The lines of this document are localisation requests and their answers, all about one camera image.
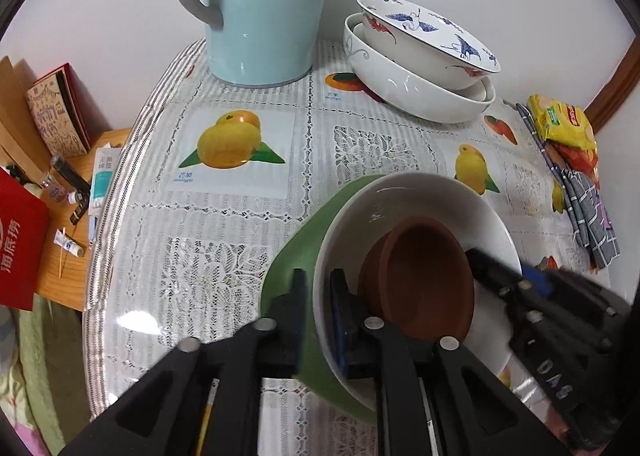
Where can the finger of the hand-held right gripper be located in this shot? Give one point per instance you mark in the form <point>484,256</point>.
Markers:
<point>537,281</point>
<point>492,268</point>

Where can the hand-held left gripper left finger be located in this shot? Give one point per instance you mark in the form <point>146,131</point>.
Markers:
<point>301,321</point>

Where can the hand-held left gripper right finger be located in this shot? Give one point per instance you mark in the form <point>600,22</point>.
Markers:
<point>341,331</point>

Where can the green square plate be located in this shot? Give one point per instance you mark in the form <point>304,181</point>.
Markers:
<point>290,261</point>

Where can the small brown bowl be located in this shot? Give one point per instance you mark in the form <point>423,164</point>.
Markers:
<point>420,276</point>

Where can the plain white bowl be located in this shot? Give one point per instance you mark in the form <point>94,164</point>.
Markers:
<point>425,196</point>

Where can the grey checked cloth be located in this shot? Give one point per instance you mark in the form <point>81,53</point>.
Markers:
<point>585,206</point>

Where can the orange snack packet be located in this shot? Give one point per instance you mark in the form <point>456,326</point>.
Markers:
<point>575,156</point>

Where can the yellow snack packet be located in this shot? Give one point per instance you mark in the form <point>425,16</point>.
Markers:
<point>565,121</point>

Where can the medium white porcelain bowl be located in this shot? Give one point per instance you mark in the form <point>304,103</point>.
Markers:
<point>477,90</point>

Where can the large white porcelain bowl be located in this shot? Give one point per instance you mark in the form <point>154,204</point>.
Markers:
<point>415,96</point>

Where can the thin wooden stick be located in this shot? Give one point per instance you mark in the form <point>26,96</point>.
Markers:
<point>69,260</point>

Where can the blue bird patterned bowl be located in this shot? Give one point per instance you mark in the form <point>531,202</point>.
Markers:
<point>425,36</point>

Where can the wooden side table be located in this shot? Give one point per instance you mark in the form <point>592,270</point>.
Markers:
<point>65,266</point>

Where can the small white tube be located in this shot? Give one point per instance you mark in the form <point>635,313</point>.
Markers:
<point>69,242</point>

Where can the white toothpaste box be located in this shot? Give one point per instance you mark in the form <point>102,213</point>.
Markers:
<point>102,176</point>

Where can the green blanket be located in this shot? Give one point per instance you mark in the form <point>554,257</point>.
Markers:
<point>35,361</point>

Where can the black cosmetic tube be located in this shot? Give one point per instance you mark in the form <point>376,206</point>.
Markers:
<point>70,171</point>

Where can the small clear bottle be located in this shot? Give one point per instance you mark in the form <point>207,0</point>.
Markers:
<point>54,190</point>

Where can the red paper bag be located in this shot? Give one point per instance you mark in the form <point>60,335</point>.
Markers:
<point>20,236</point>

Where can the light blue thermos jug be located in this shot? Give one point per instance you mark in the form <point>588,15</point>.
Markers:
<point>265,11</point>

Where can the patterned cardboard box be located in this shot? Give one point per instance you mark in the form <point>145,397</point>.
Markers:
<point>52,111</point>

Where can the brown wooden door frame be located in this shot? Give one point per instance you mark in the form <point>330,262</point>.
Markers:
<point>615,91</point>

